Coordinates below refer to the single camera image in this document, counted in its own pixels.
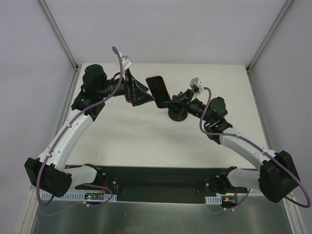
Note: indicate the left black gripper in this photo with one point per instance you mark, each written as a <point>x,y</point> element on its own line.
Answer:
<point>129,87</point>

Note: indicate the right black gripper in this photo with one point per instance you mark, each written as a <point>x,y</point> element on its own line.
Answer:
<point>186,99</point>

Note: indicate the black phone stand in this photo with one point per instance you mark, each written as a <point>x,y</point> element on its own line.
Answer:
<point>177,118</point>

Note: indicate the black phone pink case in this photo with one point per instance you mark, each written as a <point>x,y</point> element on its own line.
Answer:
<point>159,91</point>

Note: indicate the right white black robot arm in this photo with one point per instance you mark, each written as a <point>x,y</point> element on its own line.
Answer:
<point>275,174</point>

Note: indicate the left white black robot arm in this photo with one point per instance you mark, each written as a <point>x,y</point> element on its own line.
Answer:
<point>47,172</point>

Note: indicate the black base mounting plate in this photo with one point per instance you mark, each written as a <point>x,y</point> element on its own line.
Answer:
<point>159,185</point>

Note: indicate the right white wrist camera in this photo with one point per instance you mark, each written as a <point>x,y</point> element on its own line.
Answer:
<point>196,86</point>

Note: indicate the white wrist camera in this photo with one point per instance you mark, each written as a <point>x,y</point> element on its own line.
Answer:
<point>196,86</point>
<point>126,62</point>

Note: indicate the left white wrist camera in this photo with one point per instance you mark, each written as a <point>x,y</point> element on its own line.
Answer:
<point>126,62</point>

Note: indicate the left aluminium frame post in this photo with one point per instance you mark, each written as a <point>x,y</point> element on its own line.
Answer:
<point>57,33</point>

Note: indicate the aluminium frame post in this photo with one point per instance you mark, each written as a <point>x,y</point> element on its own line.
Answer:
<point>57,33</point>
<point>270,33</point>

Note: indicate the right white cable duct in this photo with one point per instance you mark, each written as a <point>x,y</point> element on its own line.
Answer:
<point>213,200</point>

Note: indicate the white cable duct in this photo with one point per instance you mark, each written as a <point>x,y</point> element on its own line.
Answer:
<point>213,200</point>
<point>83,196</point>

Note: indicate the left white cable duct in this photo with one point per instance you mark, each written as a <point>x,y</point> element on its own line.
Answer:
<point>83,196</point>

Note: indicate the right aluminium frame post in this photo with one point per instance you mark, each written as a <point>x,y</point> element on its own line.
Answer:
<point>270,33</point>

